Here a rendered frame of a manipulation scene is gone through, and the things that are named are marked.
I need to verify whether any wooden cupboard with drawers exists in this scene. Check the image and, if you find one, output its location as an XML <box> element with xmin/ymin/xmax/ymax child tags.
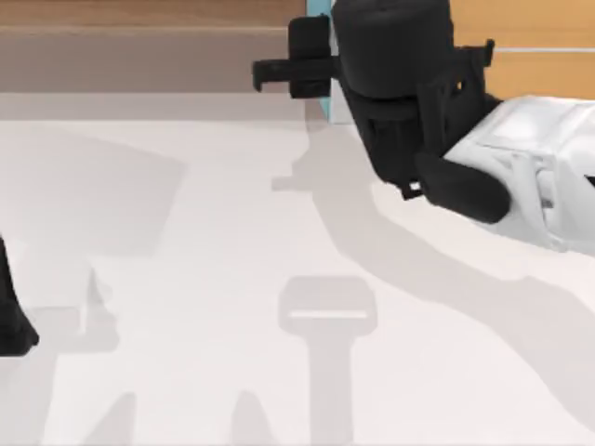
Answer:
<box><xmin>449</xmin><ymin>0</ymin><xmax>595</xmax><ymax>101</ymax></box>

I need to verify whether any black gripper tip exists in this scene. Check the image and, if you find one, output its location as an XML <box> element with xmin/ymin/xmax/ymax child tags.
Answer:
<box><xmin>0</xmin><ymin>236</ymin><xmax>40</xmax><ymax>359</ymax></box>

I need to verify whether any long metal handle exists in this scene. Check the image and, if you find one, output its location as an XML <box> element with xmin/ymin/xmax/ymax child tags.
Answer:
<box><xmin>453</xmin><ymin>45</ymin><xmax>595</xmax><ymax>53</ymax></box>

